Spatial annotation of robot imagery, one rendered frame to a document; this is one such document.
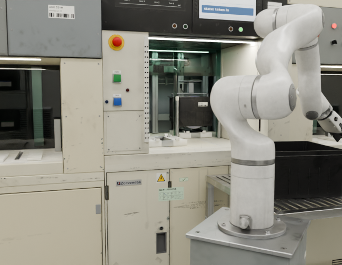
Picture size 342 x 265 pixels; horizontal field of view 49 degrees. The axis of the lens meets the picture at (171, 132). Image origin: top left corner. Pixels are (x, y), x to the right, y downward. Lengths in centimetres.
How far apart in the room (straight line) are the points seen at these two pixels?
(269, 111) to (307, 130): 104
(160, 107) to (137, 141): 96
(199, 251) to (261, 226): 18
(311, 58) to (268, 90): 59
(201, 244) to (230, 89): 42
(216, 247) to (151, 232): 78
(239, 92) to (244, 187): 25
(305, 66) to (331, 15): 59
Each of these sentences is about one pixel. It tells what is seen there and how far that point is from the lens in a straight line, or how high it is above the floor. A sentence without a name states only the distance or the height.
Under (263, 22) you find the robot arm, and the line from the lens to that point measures 134.
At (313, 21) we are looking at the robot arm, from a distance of 129.
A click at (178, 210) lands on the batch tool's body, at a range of 178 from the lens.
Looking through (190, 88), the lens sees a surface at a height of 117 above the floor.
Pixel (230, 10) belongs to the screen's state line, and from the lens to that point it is 183.
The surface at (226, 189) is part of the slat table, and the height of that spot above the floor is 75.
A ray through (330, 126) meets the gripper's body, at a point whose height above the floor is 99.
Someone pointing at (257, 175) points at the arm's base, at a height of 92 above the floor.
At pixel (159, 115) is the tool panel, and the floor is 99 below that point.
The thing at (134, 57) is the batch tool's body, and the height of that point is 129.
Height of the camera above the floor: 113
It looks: 6 degrees down
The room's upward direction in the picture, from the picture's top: straight up
